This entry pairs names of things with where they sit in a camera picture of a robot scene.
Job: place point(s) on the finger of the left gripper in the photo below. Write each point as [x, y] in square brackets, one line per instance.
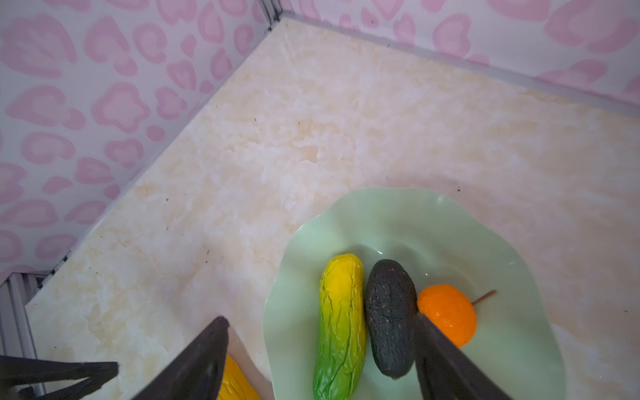
[20, 376]

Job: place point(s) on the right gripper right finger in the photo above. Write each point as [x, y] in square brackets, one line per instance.
[444, 372]

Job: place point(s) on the small fake orange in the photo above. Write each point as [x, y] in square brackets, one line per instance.
[451, 311]

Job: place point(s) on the yellow orange fake mango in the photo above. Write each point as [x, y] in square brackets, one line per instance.
[235, 385]

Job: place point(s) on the green scalloped fruit bowl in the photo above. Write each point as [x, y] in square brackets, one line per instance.
[437, 242]

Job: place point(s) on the dark fake avocado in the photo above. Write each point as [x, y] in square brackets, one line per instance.
[390, 302]

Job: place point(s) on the left corner aluminium post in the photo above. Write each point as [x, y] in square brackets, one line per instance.
[272, 10]

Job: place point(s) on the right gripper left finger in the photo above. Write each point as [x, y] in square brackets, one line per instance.
[197, 372]

